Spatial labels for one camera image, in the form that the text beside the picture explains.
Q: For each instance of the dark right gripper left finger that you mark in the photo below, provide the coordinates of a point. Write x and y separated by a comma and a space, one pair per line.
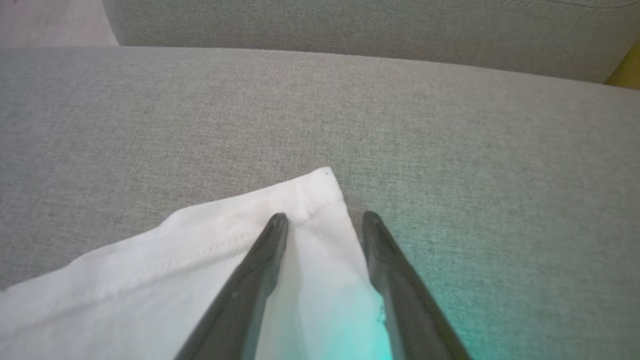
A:
245, 295

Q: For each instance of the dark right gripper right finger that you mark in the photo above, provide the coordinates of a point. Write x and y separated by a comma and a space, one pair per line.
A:
405, 300

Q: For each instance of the red basketball jersey white sleeves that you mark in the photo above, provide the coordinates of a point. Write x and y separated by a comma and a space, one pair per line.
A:
150, 290

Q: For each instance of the grey fabric sofa seat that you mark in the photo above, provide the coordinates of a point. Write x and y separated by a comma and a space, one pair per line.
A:
450, 150

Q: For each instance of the grey sofa back cushion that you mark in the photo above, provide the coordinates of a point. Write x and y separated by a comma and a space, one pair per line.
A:
350, 25

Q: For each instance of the yellow upholstered furniture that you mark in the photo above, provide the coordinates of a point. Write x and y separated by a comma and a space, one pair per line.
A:
627, 70

